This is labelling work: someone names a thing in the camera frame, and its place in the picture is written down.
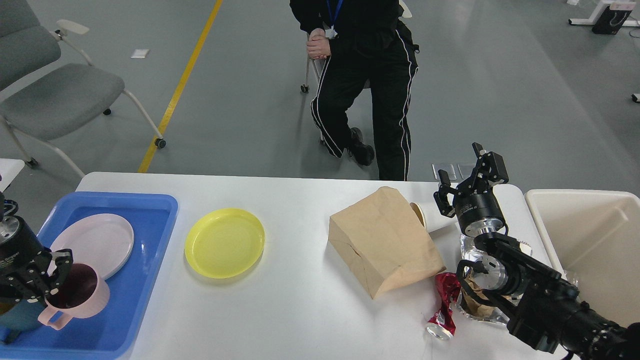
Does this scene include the white chair under person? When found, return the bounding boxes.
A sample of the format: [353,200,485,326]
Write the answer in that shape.
[300,0,413,147]

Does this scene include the white desk base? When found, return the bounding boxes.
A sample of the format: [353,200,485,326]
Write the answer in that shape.
[567,0,639,35]

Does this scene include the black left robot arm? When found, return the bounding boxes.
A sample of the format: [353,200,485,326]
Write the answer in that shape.
[0,196,74,305]

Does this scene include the teal plastic mug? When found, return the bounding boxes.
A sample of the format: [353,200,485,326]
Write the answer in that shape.
[0,300,45,345]

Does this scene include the white paper cup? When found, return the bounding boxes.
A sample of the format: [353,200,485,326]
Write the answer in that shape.
[409,201,458,233]

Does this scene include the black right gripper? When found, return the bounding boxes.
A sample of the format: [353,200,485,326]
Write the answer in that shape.
[433,142,510,237]

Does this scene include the pink plastic mug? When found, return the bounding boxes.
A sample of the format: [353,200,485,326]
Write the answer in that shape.
[38,263,110,330]

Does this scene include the grey office chair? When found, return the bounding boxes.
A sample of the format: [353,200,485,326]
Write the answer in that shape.
[0,0,166,177]

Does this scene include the blue plastic tray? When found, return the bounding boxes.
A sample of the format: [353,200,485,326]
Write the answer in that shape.
[0,191,178,360]

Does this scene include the crumpled foil wrapper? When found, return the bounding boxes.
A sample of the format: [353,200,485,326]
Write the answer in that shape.
[457,234,579,325]

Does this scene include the brown paper bag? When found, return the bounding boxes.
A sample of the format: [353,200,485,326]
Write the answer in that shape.
[327,186,446,299]

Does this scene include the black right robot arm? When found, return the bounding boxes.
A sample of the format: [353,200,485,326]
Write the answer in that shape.
[433,142,640,360]

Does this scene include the person in black tracksuit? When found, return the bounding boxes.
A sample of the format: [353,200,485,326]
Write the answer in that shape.
[290,0,420,181]

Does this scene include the crushed red can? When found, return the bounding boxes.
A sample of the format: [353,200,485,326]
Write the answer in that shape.
[425,272,461,340]

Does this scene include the pink plastic plate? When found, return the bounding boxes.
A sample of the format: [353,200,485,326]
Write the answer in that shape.
[50,213,135,280]

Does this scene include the yellow plastic plate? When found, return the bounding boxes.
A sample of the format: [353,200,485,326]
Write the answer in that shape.
[183,208,266,280]

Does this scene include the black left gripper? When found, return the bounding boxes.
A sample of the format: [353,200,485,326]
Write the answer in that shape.
[0,216,74,306]

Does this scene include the beige plastic bin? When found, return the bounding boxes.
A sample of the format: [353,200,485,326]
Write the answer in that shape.
[525,189,640,327]

